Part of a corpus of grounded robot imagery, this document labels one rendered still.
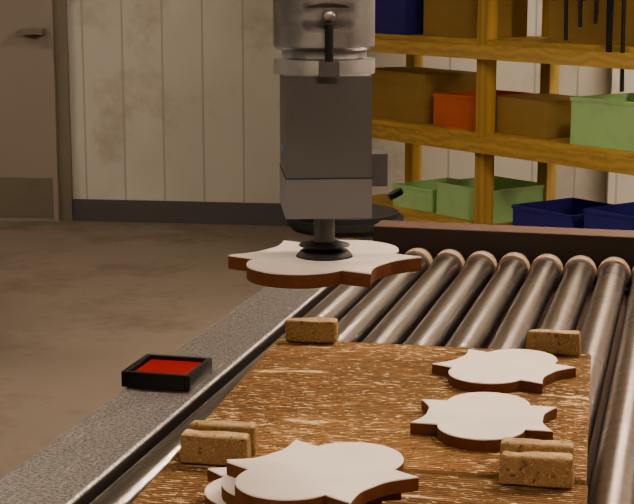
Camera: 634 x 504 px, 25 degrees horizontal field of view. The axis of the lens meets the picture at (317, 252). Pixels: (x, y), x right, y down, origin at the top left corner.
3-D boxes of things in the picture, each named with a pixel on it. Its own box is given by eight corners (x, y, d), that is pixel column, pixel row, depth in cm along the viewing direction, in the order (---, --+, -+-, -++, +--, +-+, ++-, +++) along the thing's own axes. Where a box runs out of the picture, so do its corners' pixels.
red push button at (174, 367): (131, 385, 154) (130, 372, 153) (151, 370, 159) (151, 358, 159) (185, 389, 152) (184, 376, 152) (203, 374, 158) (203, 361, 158)
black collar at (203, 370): (121, 386, 153) (120, 371, 153) (147, 368, 160) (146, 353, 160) (189, 391, 151) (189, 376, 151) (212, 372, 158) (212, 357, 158)
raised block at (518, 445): (498, 473, 120) (499, 441, 120) (500, 466, 122) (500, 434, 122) (573, 478, 119) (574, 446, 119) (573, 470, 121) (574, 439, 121)
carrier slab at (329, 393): (174, 470, 126) (174, 452, 126) (277, 351, 165) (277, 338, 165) (585, 498, 119) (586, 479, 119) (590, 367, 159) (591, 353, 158)
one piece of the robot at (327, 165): (414, 24, 103) (411, 251, 106) (398, 20, 112) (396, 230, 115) (276, 24, 102) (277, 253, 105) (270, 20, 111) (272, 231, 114)
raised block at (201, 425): (186, 453, 125) (186, 422, 125) (192, 447, 127) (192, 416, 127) (254, 458, 124) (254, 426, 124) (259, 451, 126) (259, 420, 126)
